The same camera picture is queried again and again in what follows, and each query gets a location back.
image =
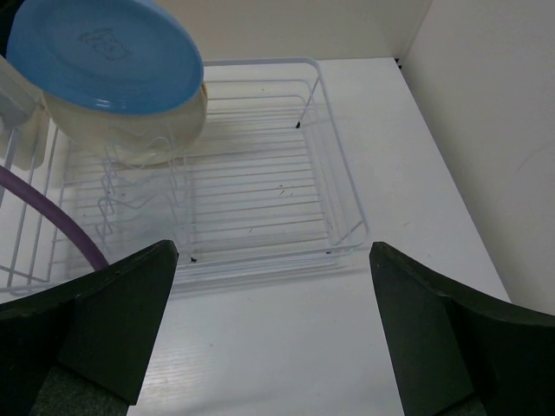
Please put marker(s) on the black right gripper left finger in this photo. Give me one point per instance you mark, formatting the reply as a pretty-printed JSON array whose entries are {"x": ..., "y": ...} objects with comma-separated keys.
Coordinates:
[{"x": 83, "y": 347}]

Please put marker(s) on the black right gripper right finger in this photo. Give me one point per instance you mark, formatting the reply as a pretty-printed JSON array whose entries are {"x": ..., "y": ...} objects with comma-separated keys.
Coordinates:
[{"x": 456, "y": 350}]

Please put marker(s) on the cream plate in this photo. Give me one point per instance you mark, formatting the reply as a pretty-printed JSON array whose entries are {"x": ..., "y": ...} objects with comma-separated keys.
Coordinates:
[{"x": 131, "y": 139}]

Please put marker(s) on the blue plate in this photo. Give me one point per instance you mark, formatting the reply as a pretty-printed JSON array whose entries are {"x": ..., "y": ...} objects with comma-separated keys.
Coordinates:
[{"x": 119, "y": 57}]

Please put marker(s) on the cream cutlery holder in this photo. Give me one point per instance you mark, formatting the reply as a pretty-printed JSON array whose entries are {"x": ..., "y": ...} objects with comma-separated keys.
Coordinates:
[{"x": 24, "y": 120}]

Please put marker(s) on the white wire dish rack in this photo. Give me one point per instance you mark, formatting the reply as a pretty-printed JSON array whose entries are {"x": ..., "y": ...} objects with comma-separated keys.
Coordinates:
[{"x": 265, "y": 187}]

